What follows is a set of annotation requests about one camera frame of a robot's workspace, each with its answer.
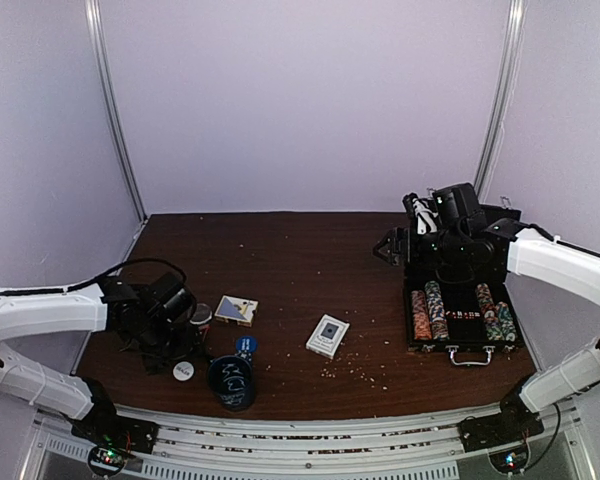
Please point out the clear acrylic dealer button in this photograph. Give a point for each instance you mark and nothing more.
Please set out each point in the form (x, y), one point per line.
(202, 315)

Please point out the left aluminium frame post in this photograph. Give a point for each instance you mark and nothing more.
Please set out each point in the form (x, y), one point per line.
(98, 41)

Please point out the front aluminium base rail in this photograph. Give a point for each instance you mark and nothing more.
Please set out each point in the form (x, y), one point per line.
(424, 446)

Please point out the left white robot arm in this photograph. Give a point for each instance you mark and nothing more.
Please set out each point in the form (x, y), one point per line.
(76, 308)

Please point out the white dealer button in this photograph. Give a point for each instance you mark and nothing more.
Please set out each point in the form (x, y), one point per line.
(183, 371)

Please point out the dark blue printed cup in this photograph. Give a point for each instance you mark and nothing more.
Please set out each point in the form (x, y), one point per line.
(231, 380)

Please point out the blue round blind button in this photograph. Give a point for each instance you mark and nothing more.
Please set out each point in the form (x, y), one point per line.
(246, 346)

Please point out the green blue chip stack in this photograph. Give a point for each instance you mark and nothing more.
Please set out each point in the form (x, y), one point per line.
(436, 311)

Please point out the black poker chip case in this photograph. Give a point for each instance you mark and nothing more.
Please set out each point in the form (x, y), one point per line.
(468, 336)

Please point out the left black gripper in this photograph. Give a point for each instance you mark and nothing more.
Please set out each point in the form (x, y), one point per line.
(190, 346)

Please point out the right aluminium frame post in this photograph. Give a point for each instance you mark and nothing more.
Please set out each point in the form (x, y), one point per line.
(505, 84)

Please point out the aluminium frame post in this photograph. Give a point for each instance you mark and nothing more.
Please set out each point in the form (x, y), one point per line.
(505, 84)
(98, 41)

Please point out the orange black chip stack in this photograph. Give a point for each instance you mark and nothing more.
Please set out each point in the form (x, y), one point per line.
(420, 315)
(485, 301)

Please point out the triangular all in button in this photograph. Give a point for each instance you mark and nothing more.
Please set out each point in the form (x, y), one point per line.
(204, 331)

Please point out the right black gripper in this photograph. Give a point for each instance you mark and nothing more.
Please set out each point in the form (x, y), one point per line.
(409, 254)

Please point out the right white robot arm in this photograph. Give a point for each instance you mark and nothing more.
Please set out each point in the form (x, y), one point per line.
(539, 255)

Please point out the white card deck box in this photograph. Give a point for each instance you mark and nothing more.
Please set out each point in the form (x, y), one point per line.
(327, 336)

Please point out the yellow blue card deck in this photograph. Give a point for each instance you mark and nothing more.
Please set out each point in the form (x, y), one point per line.
(236, 310)

